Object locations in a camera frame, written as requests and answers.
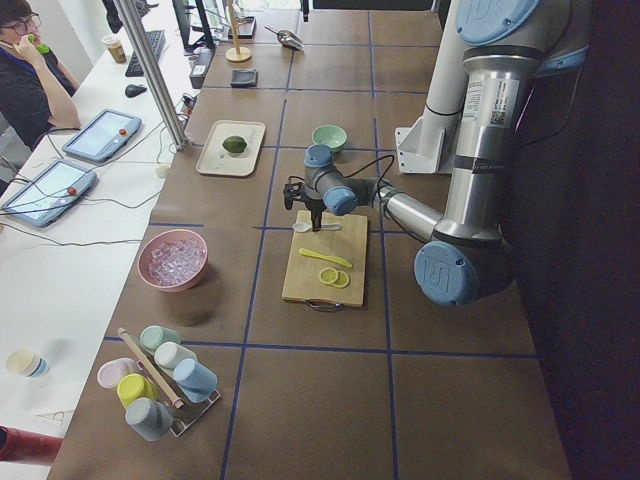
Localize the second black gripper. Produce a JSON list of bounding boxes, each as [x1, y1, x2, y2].
[[305, 198, 324, 232]]

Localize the white plastic spoon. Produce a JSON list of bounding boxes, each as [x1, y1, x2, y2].
[[292, 222, 342, 233]]

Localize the light green bowl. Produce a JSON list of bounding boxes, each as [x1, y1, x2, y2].
[[312, 124, 348, 153]]

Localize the silver blue second robot arm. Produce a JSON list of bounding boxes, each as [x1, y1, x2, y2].
[[284, 1, 594, 307]]

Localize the pink bowl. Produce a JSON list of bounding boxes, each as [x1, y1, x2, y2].
[[137, 229, 208, 292]]

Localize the yellow plastic knife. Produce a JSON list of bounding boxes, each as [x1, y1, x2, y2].
[[298, 248, 353, 268]]

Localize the bamboo cutting board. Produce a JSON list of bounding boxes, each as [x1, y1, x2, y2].
[[282, 210, 368, 307]]

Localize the upper lemon slice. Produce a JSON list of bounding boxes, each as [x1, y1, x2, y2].
[[318, 267, 338, 285]]

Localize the lemon slice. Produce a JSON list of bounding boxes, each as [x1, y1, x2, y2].
[[332, 270, 351, 289], [318, 267, 338, 285]]

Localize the lower lemon slice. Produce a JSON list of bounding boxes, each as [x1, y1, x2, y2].
[[332, 270, 351, 289]]

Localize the green avocado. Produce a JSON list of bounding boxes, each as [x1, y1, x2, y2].
[[222, 135, 247, 154]]

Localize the white rabbit tray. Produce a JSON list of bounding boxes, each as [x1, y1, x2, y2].
[[196, 120, 266, 177]]

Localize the clear ice cubes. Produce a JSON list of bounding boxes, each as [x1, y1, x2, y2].
[[147, 239, 206, 286]]

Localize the grey folded cloth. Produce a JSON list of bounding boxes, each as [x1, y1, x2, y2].
[[230, 69, 258, 88]]

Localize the wooden mug tree stand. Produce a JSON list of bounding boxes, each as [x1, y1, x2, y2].
[[225, 0, 252, 63]]

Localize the metal ice scoop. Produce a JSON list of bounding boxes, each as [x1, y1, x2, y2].
[[264, 25, 304, 51]]

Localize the white cup on rack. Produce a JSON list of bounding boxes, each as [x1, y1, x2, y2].
[[154, 341, 198, 374]]

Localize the light blue cup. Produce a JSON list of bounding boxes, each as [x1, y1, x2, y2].
[[173, 358, 218, 403]]

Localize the sage green cup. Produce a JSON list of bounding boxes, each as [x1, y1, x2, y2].
[[139, 325, 182, 355]]

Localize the computer mouse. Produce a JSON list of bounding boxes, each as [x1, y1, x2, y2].
[[124, 84, 147, 98]]

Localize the upper teach pendant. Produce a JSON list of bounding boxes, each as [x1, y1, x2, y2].
[[62, 109, 142, 164]]

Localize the teach pendant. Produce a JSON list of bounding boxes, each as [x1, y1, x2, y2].
[[1, 159, 98, 228], [62, 109, 142, 164]]

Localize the black keyboard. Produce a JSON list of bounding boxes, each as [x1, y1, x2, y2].
[[124, 29, 167, 78]]

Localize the yellow cup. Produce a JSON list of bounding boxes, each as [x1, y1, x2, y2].
[[116, 373, 158, 409]]

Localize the pink cup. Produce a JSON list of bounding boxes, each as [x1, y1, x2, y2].
[[96, 357, 140, 390]]

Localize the grey cup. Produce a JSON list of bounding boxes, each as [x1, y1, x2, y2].
[[125, 397, 174, 442]]

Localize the iced coffee cup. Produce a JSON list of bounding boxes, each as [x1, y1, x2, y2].
[[102, 34, 127, 64]]

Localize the lower teach pendant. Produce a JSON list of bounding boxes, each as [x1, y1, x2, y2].
[[1, 159, 98, 228]]

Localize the seated person in black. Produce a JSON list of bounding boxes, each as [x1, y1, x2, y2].
[[1, 1, 81, 149]]

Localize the small white cup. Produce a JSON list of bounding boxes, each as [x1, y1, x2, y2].
[[5, 348, 49, 378]]

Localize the red bottle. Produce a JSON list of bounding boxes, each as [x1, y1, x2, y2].
[[1, 426, 63, 466]]

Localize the aluminium frame post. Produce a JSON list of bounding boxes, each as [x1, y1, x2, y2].
[[114, 0, 188, 151]]

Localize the wooden rack handle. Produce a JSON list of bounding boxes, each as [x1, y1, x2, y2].
[[117, 327, 186, 409]]

